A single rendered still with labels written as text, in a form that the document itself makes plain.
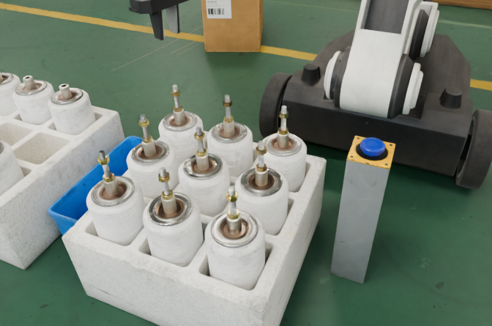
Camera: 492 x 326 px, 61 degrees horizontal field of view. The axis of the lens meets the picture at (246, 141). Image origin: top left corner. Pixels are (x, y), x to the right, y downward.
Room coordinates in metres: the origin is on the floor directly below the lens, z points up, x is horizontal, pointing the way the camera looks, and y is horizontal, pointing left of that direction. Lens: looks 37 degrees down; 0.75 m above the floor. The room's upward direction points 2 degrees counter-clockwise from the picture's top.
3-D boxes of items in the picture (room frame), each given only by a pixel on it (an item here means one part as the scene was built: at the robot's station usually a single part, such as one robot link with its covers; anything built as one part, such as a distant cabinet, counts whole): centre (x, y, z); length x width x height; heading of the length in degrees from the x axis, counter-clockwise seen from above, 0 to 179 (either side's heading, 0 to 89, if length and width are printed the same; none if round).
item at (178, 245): (0.49, 0.13, 0.16); 0.10 x 0.10 x 0.18
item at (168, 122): (0.76, 0.14, 0.25); 0.08 x 0.08 x 0.01
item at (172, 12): (0.77, 0.13, 0.48); 0.03 x 0.02 x 0.06; 48
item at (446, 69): (1.14, -0.45, 0.19); 0.64 x 0.52 x 0.33; 154
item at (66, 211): (0.74, 0.32, 0.06); 0.30 x 0.11 x 0.12; 155
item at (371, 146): (0.55, -0.21, 0.32); 0.04 x 0.04 x 0.02
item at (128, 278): (0.60, 0.08, 0.09); 0.39 x 0.39 x 0.18; 66
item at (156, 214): (0.49, 0.13, 0.25); 0.08 x 0.08 x 0.01
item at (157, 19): (0.74, 0.16, 0.48); 0.03 x 0.02 x 0.06; 48
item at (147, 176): (0.65, 0.19, 0.16); 0.10 x 0.10 x 0.18
